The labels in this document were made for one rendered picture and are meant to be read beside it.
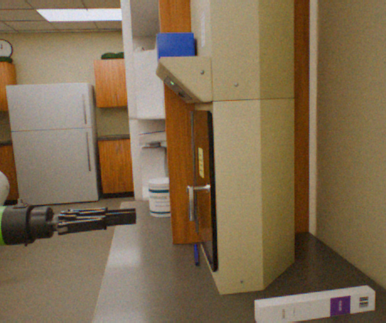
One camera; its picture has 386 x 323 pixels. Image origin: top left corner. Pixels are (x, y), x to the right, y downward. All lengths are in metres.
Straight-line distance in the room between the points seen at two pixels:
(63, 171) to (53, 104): 0.99
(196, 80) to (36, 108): 5.16
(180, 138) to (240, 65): 0.43
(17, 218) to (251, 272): 0.56
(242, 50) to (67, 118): 5.07
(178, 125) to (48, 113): 4.75
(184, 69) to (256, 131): 0.22
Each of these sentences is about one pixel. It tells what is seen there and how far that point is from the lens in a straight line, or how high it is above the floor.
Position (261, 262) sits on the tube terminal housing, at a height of 1.01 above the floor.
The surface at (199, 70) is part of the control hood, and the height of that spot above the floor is 1.48.
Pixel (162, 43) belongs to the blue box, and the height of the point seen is 1.57.
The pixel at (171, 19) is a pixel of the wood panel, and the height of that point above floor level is 1.67.
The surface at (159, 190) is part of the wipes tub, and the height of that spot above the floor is 1.06.
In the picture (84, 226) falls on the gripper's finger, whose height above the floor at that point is 1.14.
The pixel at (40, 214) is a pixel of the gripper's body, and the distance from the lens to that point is 0.93.
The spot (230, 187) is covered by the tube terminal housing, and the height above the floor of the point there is 1.21.
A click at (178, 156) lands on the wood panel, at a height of 1.24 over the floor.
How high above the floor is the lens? 1.40
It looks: 9 degrees down
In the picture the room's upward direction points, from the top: 3 degrees counter-clockwise
